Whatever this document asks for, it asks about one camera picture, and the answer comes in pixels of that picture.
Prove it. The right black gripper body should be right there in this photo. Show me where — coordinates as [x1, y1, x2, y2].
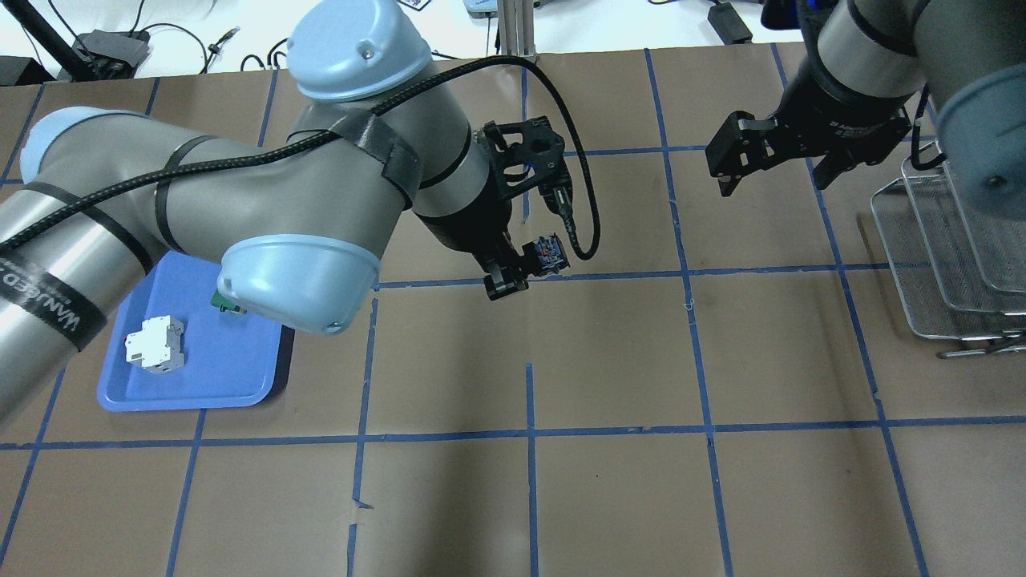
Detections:
[767, 76, 911, 169]

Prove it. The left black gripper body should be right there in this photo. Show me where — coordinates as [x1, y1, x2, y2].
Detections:
[417, 192, 512, 273]

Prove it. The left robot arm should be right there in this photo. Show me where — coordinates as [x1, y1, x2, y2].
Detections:
[1, 1, 519, 421]

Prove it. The black power adapter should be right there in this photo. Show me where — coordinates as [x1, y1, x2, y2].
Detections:
[706, 1, 753, 45]

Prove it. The green terminal block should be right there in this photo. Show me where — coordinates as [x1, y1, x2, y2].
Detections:
[210, 291, 247, 315]

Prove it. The blue plastic tray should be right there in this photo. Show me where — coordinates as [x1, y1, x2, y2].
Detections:
[96, 252, 282, 412]

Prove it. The white circuit breaker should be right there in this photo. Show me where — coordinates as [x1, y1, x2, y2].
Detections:
[123, 315, 186, 375]

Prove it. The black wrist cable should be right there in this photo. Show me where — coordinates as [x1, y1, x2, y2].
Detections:
[0, 54, 602, 261]

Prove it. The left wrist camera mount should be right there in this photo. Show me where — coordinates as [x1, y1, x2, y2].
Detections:
[475, 116, 573, 215]

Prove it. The wire mesh shelf basket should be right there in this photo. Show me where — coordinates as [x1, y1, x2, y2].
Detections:
[870, 157, 1025, 358]

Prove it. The aluminium frame post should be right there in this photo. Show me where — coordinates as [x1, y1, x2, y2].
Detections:
[497, 0, 536, 61]

